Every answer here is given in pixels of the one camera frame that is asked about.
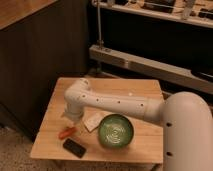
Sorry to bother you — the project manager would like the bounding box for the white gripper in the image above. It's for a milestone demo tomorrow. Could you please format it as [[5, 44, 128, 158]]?
[[62, 111, 83, 125]]

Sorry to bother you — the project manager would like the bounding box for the red pepper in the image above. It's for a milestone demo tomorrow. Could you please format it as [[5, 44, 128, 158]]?
[[59, 127, 76, 140]]

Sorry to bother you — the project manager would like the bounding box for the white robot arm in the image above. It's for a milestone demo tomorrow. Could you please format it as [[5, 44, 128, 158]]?
[[64, 78, 213, 171]]

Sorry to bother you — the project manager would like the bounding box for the green ceramic bowl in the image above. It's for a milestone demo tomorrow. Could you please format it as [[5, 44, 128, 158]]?
[[98, 114, 134, 149]]

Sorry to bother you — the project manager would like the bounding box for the beige folded napkin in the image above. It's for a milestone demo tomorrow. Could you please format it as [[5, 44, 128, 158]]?
[[83, 113, 105, 132]]

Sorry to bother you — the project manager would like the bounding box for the black smartphone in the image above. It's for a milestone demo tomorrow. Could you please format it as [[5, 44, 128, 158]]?
[[63, 139, 86, 158]]

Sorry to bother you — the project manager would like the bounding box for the small wooden table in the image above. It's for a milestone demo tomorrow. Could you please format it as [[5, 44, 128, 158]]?
[[29, 77, 166, 171]]

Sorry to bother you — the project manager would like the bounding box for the dark wooden cabinet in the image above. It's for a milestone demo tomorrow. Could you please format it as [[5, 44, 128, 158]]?
[[0, 0, 89, 140]]

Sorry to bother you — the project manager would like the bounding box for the metal shelf rack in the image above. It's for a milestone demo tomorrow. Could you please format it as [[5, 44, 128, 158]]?
[[89, 0, 213, 99]]

